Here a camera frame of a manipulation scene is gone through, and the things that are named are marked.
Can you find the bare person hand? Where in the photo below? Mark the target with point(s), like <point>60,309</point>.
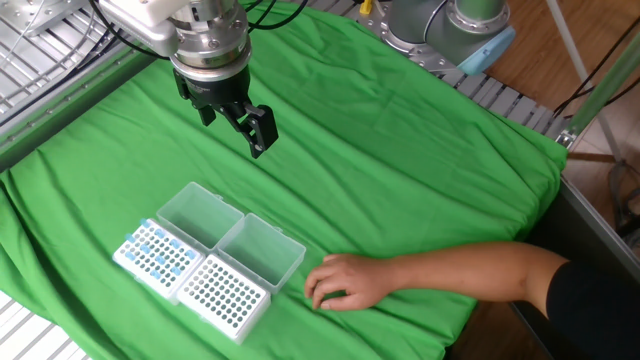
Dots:
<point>350,282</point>

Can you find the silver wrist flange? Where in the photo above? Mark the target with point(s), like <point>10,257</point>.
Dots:
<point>215,50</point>

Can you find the green table cloth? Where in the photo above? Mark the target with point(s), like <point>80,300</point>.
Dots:
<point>375,150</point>

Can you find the bare person forearm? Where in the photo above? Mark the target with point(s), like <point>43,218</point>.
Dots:
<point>475,272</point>

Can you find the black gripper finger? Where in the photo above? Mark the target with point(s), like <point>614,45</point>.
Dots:
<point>260,130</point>
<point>207,116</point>

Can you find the green frame post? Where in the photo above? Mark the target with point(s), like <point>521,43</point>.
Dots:
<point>605,85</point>

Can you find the perforated aluminium plate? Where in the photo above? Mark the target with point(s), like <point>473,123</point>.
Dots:
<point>30,12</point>

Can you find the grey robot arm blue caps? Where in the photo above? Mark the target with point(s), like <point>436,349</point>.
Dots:
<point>430,25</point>

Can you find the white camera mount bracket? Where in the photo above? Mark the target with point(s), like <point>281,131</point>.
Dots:
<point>145,12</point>

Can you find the aluminium corner bracket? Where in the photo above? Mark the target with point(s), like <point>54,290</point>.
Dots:
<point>566,139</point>

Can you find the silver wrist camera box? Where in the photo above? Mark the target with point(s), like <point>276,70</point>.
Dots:
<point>150,42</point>

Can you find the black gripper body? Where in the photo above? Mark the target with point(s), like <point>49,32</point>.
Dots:
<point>215,92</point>

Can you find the white pole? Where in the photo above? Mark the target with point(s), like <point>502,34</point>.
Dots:
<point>575,55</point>

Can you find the white pipette tip box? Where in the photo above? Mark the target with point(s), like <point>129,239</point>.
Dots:
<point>200,215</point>
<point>225,300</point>

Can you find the aluminium table edge rail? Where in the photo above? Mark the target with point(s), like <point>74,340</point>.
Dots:
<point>600,226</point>

